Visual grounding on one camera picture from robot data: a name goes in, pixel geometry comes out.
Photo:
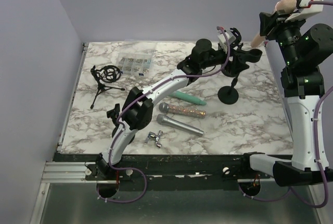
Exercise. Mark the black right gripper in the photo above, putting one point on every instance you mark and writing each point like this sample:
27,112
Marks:
269,21

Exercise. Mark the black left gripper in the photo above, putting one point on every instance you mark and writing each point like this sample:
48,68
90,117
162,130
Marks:
235,63

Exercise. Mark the beige pink microphone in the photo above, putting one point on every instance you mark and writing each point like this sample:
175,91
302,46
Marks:
288,6

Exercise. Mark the black clip microphone stand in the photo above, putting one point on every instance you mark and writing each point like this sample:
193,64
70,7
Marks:
228,94

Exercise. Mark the mint green microphone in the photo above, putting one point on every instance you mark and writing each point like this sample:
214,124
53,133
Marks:
188,98

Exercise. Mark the rhinestone mesh-head microphone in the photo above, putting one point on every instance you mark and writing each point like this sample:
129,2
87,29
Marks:
182,110

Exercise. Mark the silver grey microphone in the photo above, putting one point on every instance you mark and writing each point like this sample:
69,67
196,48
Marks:
167,121

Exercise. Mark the black tripod shock-mount stand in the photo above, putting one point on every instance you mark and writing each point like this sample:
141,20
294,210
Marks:
106,75

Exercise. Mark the black round-base clip stand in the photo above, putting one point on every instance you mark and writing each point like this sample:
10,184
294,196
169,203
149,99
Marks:
113,114

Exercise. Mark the black shock-mount round-base stand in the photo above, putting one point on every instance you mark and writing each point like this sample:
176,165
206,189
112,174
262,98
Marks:
236,36

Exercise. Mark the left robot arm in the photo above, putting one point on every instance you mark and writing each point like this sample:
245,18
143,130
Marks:
186,73

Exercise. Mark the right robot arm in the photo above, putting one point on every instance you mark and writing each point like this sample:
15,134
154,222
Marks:
304,92

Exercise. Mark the clear plastic screw box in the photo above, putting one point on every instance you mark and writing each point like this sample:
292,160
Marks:
134,64

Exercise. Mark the chrome faucet piece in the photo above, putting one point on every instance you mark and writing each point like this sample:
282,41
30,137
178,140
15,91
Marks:
154,137

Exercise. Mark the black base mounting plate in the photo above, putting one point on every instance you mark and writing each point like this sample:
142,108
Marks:
166,172

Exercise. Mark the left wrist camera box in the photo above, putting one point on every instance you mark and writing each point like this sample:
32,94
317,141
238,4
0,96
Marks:
225,38

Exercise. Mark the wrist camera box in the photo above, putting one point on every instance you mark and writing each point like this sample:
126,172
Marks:
225,38
304,10

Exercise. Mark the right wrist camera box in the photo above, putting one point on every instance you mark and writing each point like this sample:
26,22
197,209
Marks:
304,10

